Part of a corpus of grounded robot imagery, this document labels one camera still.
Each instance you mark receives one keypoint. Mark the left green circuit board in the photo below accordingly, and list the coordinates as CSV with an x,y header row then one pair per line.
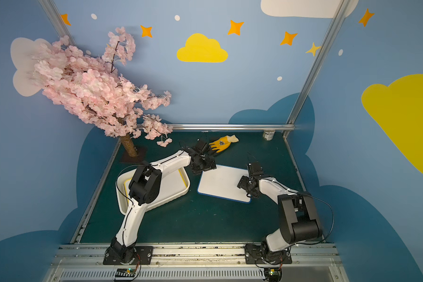
x,y
125,275

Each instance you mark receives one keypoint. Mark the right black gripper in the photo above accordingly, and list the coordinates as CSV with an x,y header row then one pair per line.
x,y
253,173

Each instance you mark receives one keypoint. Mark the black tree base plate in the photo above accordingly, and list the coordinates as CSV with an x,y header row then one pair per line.
x,y
141,155

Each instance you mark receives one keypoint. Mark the right aluminium frame post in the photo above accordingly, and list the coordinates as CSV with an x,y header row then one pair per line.
x,y
326,45

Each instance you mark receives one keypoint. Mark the green circuit board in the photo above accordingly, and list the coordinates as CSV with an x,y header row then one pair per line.
x,y
125,275
272,274

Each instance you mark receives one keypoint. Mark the aluminium frame post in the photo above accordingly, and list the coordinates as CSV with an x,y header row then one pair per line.
x,y
56,20
326,45

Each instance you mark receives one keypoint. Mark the pink cherry blossom tree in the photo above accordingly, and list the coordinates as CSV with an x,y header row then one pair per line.
x,y
93,90

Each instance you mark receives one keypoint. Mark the horizontal aluminium back bar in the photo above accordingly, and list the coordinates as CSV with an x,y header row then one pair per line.
x,y
202,127

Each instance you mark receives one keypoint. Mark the blue-edged whiteboard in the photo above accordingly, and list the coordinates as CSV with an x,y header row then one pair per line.
x,y
222,183

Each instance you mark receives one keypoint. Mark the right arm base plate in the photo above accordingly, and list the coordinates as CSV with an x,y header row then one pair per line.
x,y
261,254

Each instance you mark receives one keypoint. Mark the yellow black work glove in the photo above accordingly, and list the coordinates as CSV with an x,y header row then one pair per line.
x,y
223,143

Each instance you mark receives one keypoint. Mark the aluminium front rail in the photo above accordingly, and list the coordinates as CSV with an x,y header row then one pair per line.
x,y
196,262

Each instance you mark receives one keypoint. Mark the left aluminium frame post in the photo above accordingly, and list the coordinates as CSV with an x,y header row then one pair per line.
x,y
56,20

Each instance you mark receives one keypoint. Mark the white plastic storage box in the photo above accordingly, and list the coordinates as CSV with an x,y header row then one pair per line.
x,y
172,190

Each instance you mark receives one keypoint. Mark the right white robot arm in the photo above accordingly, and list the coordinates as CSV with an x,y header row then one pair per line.
x,y
299,222

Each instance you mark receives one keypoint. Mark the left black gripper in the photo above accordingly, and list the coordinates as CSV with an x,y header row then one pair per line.
x,y
204,151

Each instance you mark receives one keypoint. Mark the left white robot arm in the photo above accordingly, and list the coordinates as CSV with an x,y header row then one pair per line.
x,y
150,186

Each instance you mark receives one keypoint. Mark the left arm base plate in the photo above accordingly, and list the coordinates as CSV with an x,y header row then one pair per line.
x,y
129,256

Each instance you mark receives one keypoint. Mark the right green circuit board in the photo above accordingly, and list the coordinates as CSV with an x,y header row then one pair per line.
x,y
272,274

